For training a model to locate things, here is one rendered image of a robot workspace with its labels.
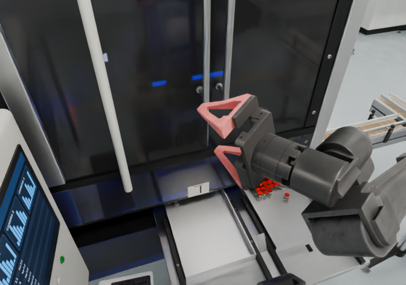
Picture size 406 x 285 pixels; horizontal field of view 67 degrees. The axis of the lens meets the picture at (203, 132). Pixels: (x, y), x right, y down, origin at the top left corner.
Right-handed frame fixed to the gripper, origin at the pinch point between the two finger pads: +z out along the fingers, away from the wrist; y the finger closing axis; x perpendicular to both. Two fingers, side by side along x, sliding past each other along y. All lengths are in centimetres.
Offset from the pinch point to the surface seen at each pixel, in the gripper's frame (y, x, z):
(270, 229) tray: -83, -18, 13
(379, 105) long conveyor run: -110, -127, 9
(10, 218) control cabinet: -9.4, 30.8, 30.9
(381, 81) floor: -255, -316, 59
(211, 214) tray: -77, -9, 34
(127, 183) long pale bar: -36, 8, 40
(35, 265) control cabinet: -24, 36, 31
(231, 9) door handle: 0.5, -32.0, 19.9
